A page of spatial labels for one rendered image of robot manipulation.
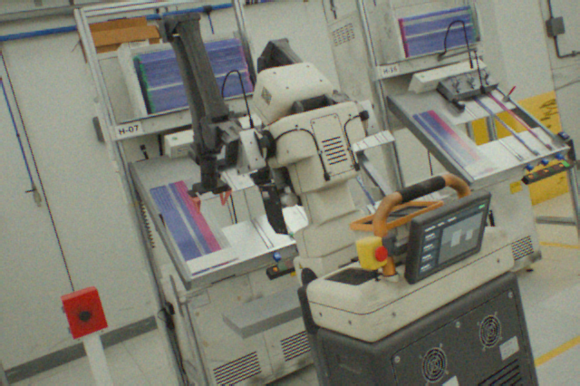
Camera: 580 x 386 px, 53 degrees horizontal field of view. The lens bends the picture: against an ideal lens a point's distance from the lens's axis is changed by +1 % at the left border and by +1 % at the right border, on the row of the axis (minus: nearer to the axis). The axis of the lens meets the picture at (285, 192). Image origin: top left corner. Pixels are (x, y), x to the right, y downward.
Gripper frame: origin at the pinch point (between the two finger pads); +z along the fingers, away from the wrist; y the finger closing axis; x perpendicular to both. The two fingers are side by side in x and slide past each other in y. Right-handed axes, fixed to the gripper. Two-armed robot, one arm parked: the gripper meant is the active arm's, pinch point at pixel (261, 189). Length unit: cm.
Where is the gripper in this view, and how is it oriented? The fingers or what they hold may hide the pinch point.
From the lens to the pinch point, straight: 259.6
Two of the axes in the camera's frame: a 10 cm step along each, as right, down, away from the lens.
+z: -1.1, 6.9, 7.1
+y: -8.8, 2.7, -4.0
